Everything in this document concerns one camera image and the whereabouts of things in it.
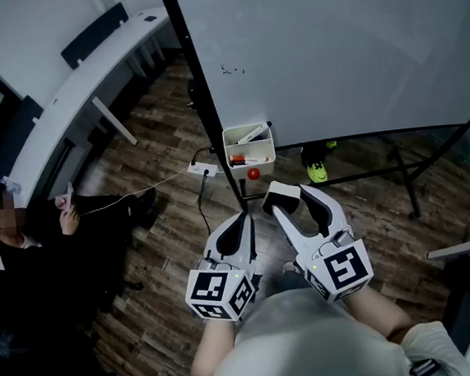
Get thin white charging cable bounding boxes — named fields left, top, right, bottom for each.
left=75, top=169, right=192, bottom=218

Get white marker with black cap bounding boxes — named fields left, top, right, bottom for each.
left=235, top=120, right=275, bottom=145

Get white power strip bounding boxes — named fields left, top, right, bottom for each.
left=185, top=159, right=220, bottom=180

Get black power cable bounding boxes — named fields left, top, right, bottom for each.
left=193, top=167, right=217, bottom=239
left=189, top=146, right=215, bottom=165

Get marker with red cap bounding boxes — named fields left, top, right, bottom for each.
left=229, top=151, right=270, bottom=168

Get person's left forearm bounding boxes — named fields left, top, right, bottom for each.
left=184, top=317, right=241, bottom=376

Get person's right forearm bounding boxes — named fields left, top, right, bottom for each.
left=342, top=281, right=416, bottom=345

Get black and white whiteboard eraser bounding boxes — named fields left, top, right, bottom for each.
left=258, top=178, right=305, bottom=219

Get person's white shirt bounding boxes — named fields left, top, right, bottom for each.
left=140, top=272, right=470, bottom=376

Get white plastic box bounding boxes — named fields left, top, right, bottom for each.
left=221, top=121, right=278, bottom=182

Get long white desk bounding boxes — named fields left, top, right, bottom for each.
left=0, top=5, right=193, bottom=271

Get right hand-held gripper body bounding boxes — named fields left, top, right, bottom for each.
left=291, top=227, right=377, bottom=307

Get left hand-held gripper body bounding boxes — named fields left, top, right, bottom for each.
left=181, top=253, right=260, bottom=327

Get large whiteboard on stand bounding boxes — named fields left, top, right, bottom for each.
left=156, top=0, right=470, bottom=242

